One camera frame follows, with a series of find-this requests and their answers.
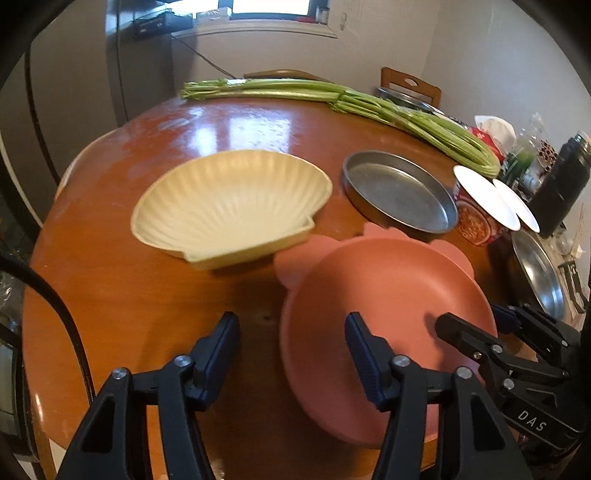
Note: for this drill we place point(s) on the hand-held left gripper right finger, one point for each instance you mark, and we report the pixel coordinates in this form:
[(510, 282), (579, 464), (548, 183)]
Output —
[(362, 357)]

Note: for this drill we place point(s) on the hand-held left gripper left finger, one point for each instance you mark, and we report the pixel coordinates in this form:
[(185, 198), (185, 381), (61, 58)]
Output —
[(225, 350)]

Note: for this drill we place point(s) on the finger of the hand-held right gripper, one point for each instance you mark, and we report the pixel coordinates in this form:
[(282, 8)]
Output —
[(505, 318), (466, 339)]

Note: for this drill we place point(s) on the stainless steel bowl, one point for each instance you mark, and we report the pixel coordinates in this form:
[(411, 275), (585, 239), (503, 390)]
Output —
[(540, 272)]

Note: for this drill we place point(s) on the pink plate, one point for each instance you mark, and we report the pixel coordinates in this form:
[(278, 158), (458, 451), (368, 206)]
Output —
[(369, 286)]

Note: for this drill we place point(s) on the large instant noodle bowl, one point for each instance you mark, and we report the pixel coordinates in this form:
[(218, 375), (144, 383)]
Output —
[(480, 194)]

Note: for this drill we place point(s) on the round metal pan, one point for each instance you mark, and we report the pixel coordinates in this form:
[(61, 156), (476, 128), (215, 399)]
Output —
[(397, 194)]

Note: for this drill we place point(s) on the small white bowl red rim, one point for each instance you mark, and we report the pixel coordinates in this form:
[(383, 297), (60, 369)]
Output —
[(519, 207)]

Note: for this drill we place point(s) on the black thermos bottle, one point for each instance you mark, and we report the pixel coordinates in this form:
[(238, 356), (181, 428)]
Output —
[(558, 194)]

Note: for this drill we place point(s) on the cream shell-shaped plate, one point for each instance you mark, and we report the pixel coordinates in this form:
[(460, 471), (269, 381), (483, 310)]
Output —
[(221, 207)]

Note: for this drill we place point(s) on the green drink bottle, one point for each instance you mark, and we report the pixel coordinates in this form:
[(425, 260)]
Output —
[(519, 161)]

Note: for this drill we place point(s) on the red tissue pack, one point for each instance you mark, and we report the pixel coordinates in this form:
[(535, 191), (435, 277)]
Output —
[(494, 129)]

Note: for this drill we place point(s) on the celery bunch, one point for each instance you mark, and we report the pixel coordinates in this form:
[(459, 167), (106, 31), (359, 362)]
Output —
[(415, 124), (258, 87)]

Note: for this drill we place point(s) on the steel pot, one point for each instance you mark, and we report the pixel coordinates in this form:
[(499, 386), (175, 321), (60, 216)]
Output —
[(406, 99)]

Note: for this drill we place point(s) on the wooden chair with cutout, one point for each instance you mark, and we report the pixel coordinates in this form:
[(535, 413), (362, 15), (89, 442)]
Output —
[(397, 81)]

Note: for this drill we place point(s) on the grey refrigerator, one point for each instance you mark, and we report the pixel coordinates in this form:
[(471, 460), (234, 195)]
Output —
[(78, 69)]

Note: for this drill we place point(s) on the white windowsill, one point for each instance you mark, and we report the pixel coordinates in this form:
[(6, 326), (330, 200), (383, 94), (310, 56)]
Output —
[(258, 27)]

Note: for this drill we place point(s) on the black fridge side rack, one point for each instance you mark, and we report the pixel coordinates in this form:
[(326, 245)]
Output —
[(157, 25)]

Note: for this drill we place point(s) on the window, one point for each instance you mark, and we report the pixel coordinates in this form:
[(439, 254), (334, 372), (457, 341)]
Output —
[(268, 5)]

